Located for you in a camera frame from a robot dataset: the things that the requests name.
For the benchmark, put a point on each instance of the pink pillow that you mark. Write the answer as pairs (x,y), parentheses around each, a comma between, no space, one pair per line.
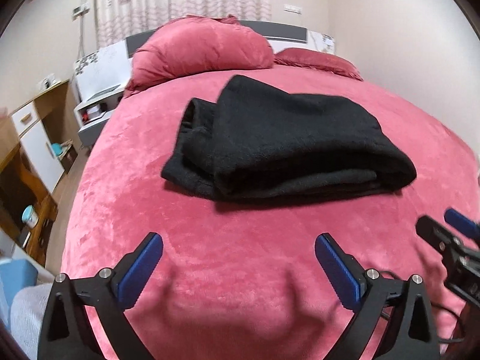
(318,62)

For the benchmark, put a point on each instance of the grey and white headboard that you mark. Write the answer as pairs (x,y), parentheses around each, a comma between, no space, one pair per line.
(285,32)

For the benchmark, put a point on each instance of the white patterned curtain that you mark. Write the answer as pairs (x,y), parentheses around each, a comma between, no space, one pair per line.
(180,0)

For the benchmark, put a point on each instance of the wooden cabinet with white door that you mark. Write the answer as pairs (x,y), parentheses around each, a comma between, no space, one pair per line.
(37,146)

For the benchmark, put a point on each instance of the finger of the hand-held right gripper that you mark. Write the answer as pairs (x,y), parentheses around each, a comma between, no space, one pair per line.
(435,230)
(461,220)

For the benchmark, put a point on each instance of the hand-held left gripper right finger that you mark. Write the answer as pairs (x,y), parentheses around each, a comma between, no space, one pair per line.
(337,270)

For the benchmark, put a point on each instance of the large red pillow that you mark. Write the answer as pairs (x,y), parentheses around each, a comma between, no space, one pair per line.
(202,50)

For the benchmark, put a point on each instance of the wall socket with black plug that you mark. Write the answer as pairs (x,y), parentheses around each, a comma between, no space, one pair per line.
(48,82)

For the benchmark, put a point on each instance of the teal item in cabinet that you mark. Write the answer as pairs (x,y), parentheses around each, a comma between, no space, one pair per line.
(57,149)

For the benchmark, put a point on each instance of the black pants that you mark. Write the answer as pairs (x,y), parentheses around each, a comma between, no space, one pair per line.
(292,138)

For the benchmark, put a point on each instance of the blue bin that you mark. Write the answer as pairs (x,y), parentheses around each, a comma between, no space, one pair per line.
(17,277)

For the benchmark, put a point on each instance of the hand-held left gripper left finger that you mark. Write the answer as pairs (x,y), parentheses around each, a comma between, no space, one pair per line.
(139,270)

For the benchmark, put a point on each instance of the white knit cloth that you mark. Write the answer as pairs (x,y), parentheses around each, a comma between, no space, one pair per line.
(28,318)

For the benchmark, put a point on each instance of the light blue tin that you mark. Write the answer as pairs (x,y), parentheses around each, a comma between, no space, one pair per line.
(30,216)

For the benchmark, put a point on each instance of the bed with pink sheet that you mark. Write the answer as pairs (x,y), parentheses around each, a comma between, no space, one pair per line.
(232,232)

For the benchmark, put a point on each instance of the white nightstand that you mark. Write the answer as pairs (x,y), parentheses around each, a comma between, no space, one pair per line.
(93,120)

